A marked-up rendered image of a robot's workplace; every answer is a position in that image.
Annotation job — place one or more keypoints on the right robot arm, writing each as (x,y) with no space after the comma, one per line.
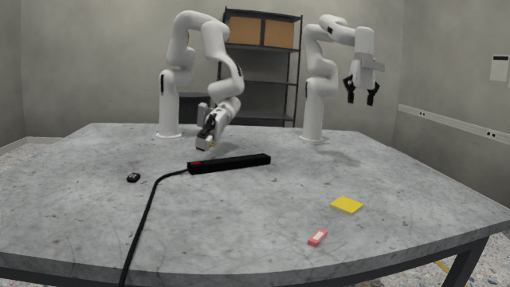
(222,92)

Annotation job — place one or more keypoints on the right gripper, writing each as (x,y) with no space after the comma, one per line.
(215,128)

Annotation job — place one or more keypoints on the small red block with white top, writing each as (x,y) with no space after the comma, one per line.
(317,237)

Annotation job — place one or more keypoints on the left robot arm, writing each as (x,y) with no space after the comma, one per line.
(362,38)

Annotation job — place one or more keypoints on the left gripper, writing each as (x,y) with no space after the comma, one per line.
(361,78)

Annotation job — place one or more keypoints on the black power strip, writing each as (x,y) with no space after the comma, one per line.
(227,164)

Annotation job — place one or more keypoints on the white plug-in charger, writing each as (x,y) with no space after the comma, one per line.
(204,144)

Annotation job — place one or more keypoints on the yellow flat block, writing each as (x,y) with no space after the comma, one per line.
(346,205)

